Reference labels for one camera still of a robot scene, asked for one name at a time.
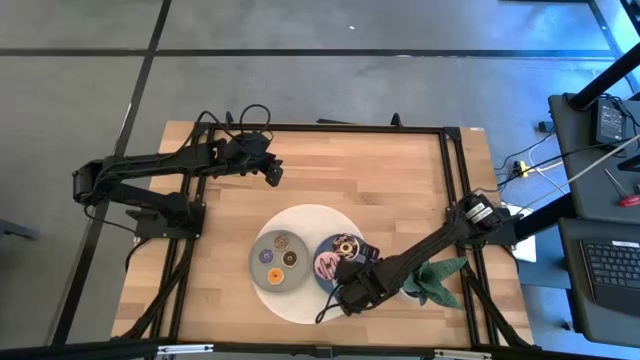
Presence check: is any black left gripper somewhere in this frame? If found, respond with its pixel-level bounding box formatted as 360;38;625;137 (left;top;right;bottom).
233;131;285;188

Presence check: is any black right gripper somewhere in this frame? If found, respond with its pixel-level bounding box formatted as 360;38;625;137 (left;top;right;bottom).
333;242;402;317

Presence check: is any large pink donut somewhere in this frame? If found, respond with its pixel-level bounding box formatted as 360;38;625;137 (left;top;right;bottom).
313;251;343;281

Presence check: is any large chocolate drizzled donut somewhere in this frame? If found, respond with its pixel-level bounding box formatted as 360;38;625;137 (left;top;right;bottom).
333;233;362;262

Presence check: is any round blue plate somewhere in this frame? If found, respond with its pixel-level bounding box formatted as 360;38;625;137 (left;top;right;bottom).
312;233;380;297

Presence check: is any round white woven placemat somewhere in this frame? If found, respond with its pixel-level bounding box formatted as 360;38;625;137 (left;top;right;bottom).
252;203;369;325

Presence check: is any green potted plant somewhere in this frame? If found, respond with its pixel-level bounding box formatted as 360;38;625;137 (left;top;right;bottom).
402;256;469;310

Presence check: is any round grey plate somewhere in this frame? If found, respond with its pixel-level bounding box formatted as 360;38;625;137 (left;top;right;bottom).
248;229;311;294

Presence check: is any white box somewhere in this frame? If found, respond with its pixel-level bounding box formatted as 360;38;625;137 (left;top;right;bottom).
502;202;537;264

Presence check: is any grey keyboard tray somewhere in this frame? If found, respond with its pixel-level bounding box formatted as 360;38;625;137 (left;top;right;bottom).
558;217;640;349

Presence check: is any grey side desk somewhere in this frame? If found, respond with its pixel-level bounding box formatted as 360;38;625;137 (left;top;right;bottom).
548;92;640;221

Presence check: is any long white rod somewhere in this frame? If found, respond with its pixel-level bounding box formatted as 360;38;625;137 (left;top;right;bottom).
519;132;640;211

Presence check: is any black keyboard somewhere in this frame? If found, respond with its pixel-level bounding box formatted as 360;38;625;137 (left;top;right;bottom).
579;239;640;317

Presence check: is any grey chair foot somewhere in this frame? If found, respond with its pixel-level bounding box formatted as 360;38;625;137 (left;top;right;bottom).
0;218;40;241

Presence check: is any black power brick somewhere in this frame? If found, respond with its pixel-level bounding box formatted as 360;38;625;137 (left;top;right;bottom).
595;98;626;146

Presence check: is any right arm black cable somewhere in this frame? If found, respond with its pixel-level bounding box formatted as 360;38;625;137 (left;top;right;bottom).
315;293;347;325

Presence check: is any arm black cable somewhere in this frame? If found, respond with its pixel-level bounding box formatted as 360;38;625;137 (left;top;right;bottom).
194;103;274;144
315;293;347;325

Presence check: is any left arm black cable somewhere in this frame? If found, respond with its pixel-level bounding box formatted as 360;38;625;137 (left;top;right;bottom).
194;103;274;144

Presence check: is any black table frame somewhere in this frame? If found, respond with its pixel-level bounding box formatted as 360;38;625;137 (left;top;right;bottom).
112;112;536;351

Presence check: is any silver rail bracket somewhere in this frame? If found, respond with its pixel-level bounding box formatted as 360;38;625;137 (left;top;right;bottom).
433;348;494;360
156;343;215;356

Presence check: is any black camera rig rail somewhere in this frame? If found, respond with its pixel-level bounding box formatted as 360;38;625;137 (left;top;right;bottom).
0;338;640;360

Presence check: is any red handled screwdriver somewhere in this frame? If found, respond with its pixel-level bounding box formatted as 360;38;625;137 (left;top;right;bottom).
603;168;640;208

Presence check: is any black diagonal post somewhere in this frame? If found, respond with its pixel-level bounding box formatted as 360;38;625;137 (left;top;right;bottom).
569;42;640;111

